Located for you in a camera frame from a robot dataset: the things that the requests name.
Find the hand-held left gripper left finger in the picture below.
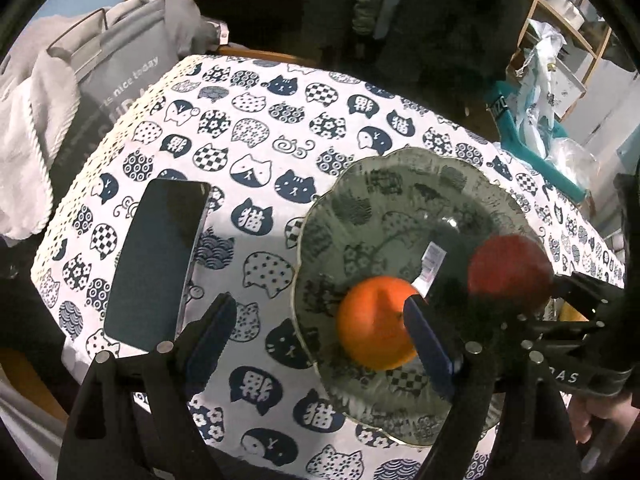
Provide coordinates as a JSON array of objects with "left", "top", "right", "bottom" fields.
[{"left": 56, "top": 293, "right": 239, "bottom": 480}]

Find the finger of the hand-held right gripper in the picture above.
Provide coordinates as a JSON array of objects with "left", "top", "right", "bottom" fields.
[
  {"left": 550, "top": 271, "right": 630, "bottom": 325},
  {"left": 497, "top": 312, "right": 603, "bottom": 356}
]

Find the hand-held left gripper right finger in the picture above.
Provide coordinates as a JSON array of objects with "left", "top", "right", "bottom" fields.
[{"left": 401, "top": 296, "right": 583, "bottom": 480}]

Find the red apple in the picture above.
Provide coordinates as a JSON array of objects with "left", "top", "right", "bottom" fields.
[{"left": 467, "top": 234, "right": 555, "bottom": 313}]

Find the orange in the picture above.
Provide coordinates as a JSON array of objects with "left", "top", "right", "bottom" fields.
[{"left": 338, "top": 276, "right": 426, "bottom": 372}]

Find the scalloped glass plate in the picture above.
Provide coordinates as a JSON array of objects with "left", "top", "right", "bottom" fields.
[{"left": 291, "top": 148, "right": 556, "bottom": 448}]

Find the person's right hand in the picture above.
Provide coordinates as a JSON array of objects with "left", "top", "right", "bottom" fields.
[{"left": 570, "top": 394, "right": 640, "bottom": 477}]

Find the black smartphone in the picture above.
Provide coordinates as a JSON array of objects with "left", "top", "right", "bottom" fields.
[{"left": 103, "top": 178, "right": 213, "bottom": 353}]

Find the clear plastic bag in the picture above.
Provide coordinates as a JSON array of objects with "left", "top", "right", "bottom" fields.
[{"left": 547, "top": 137, "right": 601, "bottom": 196}]

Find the teal box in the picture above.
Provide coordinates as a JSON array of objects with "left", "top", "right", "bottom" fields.
[{"left": 482, "top": 82, "right": 588, "bottom": 202}]

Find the white cardboard box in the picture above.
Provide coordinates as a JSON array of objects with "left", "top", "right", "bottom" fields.
[{"left": 550, "top": 55, "right": 589, "bottom": 112}]

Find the white blue plastic packaging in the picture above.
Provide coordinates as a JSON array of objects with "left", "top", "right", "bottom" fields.
[{"left": 510, "top": 19, "right": 571, "bottom": 161}]

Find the cat print tablecloth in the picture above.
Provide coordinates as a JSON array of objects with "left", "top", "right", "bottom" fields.
[{"left": 30, "top": 55, "right": 626, "bottom": 480}]

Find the wooden shelf rack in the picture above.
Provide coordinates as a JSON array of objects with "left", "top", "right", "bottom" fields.
[{"left": 505, "top": 0, "right": 617, "bottom": 122}]

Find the white towel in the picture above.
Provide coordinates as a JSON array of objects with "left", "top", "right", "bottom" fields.
[{"left": 0, "top": 15, "right": 83, "bottom": 241}]

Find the grey tote bag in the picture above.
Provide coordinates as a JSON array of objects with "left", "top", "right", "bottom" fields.
[{"left": 47, "top": 0, "right": 181, "bottom": 196}]

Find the wooden chair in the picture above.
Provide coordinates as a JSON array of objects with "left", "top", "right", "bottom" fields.
[{"left": 217, "top": 46, "right": 323, "bottom": 68}]

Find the metal pot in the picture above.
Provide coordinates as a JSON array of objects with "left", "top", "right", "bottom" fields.
[{"left": 544, "top": 0, "right": 585, "bottom": 32}]

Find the grey cloth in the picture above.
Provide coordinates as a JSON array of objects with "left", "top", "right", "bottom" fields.
[{"left": 107, "top": 0, "right": 223, "bottom": 58}]

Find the dark jacket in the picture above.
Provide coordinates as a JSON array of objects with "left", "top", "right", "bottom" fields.
[{"left": 302, "top": 0, "right": 527, "bottom": 88}]

